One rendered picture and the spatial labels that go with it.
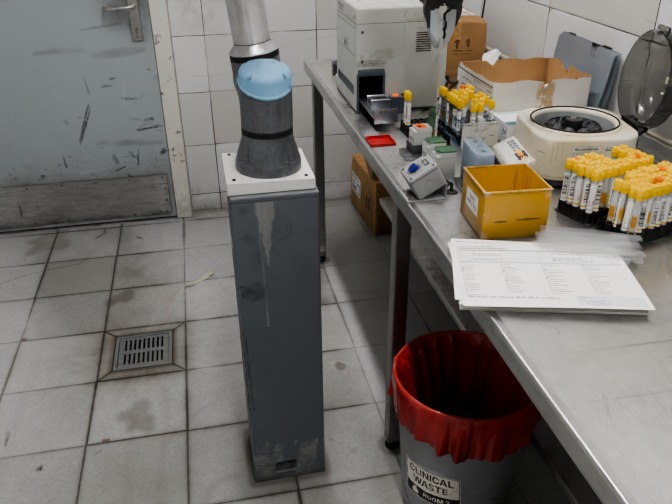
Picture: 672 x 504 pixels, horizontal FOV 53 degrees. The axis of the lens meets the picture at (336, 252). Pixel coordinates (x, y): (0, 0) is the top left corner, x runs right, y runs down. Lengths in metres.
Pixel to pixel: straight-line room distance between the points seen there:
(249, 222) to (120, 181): 1.95
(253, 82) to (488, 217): 0.56
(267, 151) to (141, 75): 1.81
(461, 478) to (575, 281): 0.68
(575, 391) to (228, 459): 1.31
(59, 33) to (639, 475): 2.86
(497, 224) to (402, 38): 0.86
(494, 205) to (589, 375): 0.41
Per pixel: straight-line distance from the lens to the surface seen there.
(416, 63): 2.04
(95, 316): 2.78
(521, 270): 1.19
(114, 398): 2.36
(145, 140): 3.33
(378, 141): 1.79
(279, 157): 1.49
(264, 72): 1.47
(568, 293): 1.15
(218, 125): 3.36
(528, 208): 1.31
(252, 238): 1.52
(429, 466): 1.69
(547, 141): 1.54
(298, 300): 1.62
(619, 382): 1.01
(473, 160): 1.46
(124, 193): 3.43
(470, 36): 2.48
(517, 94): 1.86
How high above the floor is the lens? 1.47
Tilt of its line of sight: 29 degrees down
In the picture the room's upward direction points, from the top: 1 degrees counter-clockwise
